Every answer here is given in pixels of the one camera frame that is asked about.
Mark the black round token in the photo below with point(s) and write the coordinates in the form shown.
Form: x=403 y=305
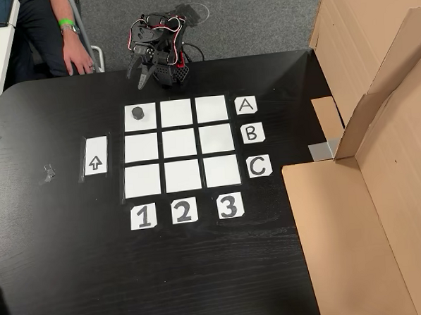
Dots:
x=138 y=113

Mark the white paper grid square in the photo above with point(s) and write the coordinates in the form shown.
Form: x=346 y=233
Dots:
x=142 y=181
x=150 y=123
x=183 y=176
x=176 y=113
x=216 y=139
x=222 y=171
x=141 y=147
x=211 y=108
x=179 y=143

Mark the person's left hand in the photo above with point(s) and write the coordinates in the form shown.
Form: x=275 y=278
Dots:
x=78 y=51

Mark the black orange bar clamp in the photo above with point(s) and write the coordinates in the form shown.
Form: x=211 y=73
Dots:
x=181 y=62

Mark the silver wristwatch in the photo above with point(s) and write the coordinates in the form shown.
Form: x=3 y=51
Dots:
x=71 y=29

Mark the green wristband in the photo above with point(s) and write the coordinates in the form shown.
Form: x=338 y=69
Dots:
x=65 y=22

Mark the white arrow paper sheet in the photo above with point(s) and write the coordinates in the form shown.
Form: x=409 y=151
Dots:
x=95 y=153

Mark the person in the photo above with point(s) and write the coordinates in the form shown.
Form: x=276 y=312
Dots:
x=34 y=32

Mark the paper label letter A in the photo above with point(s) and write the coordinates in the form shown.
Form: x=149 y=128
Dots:
x=246 y=105

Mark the paper label letter B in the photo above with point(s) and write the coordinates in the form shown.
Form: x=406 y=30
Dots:
x=253 y=133

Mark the crumpled grey tape scrap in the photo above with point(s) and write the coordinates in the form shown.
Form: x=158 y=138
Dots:
x=48 y=174

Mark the paper label number 1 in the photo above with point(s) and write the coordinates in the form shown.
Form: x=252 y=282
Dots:
x=143 y=217

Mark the paper label number 2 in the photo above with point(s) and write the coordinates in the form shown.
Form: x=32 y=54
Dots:
x=184 y=211

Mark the paper label letter C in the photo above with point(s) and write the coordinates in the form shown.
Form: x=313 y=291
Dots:
x=259 y=166

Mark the paper label number 3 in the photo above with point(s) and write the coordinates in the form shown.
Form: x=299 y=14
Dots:
x=230 y=206

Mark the grey tape strip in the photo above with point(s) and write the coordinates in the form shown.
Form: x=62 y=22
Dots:
x=321 y=151

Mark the brown cardboard screen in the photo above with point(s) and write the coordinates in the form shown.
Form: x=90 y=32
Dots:
x=359 y=227

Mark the grey metal chair frame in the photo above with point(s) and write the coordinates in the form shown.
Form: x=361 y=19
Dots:
x=99 y=55

